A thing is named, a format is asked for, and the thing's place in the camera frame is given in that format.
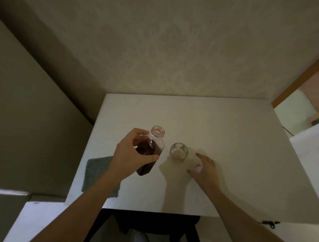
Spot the person's left hand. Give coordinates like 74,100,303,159
109,128,160,186

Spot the person's right hand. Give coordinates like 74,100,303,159
187,153,220,192

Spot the clear bottle with dark liquid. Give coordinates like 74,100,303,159
136,125,166,177

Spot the clear drinking glass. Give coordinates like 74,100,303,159
170,143,203,174

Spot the person's left forearm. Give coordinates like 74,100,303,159
29,163,120,242

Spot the person's right forearm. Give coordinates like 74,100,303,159
199,184,285,242

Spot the grey-green cloth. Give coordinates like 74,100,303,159
81,156,120,199

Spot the black chair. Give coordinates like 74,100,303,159
84,209,201,242

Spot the white furniture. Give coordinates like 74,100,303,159
289,124,319,186

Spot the black cable with plug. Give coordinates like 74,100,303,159
261,220,281,229

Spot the wooden door frame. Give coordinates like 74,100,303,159
271,58,319,109

